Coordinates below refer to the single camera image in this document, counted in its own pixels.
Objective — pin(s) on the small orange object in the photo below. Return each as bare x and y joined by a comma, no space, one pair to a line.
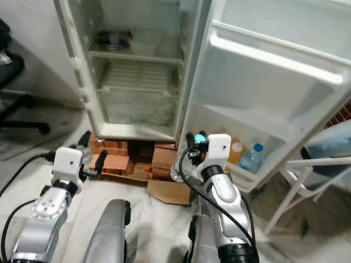
147,169

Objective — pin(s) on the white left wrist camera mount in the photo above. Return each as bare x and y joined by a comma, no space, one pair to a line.
68,163

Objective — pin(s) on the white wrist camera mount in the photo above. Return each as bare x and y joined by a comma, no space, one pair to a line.
68,163
218,148

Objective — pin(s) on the glass fridge shelf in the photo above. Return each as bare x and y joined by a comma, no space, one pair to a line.
134,56

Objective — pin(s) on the clear-fronted door bottle shelf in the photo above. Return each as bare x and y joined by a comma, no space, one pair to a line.
279,148

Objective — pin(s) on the white-framed folding table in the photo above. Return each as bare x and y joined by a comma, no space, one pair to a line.
318,162

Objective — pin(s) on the silver robot left leg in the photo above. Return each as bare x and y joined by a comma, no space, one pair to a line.
109,235

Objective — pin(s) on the blue fabric bundle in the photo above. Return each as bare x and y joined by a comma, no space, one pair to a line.
329,145

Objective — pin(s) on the clear crisper drawer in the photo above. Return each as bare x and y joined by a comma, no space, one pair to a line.
134,107

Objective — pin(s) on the clear bottle teal cap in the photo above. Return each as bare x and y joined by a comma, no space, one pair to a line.
178,167

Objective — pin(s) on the black office chair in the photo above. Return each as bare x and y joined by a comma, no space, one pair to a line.
13,71

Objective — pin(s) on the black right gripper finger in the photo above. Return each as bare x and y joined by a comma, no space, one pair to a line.
190,139
201,132

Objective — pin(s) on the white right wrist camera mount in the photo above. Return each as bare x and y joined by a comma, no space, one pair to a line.
218,148

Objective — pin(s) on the orange drink bottle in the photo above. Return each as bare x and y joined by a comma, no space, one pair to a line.
235,154

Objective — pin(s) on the black round container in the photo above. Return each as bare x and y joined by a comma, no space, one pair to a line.
112,39

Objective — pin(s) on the water bottle blue cap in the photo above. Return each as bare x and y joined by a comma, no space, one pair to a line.
251,159

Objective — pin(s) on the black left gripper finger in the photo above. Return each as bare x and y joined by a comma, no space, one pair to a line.
101,161
84,139

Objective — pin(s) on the white fridge door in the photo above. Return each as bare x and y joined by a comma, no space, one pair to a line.
263,87

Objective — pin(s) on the red grid-patterned panel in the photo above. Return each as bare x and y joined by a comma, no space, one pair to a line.
343,115

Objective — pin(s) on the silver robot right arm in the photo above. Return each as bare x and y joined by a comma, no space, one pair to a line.
222,192

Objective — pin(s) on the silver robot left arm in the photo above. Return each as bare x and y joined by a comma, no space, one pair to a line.
48,211

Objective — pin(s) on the silver robot leg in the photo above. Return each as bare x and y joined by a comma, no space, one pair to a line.
205,246
109,235

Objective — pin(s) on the silver robot right leg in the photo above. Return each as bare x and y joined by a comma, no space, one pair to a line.
205,246

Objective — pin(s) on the orange-red clay brick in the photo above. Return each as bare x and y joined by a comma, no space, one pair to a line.
118,163
162,173
115,147
165,158

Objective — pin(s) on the long white door shelf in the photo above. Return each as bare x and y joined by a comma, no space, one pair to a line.
274,52

